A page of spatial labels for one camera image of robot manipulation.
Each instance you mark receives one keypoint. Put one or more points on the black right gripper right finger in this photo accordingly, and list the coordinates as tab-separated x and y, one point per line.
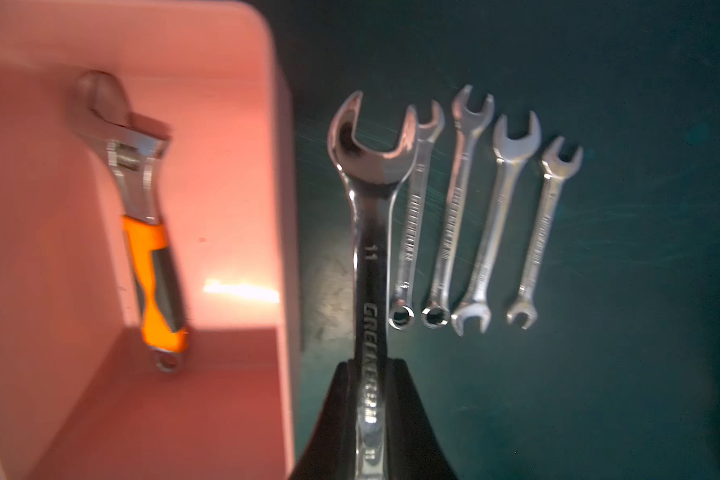
413	449

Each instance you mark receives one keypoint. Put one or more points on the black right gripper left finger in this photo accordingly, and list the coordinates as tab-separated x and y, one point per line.
330	453

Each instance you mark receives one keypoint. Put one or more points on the pink plastic storage box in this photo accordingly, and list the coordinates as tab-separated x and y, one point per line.
130	352

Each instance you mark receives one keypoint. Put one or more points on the small silver end wrench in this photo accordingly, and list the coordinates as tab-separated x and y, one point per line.
556	172

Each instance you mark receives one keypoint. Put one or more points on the orange handled adjustable wrench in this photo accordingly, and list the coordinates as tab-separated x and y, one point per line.
132	148

